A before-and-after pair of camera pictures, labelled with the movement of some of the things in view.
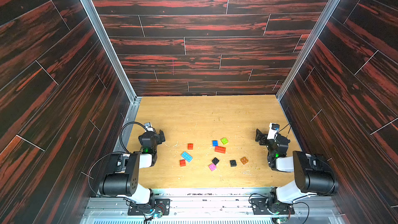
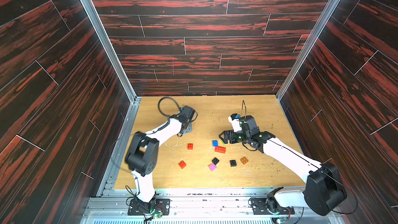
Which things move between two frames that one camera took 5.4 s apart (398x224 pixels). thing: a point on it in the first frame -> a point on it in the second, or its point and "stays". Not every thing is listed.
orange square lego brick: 244,160 stays
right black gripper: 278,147 -> 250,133
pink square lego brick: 212,167 stays
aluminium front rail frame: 212,205 stays
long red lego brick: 219,149 stays
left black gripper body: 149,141 -> 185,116
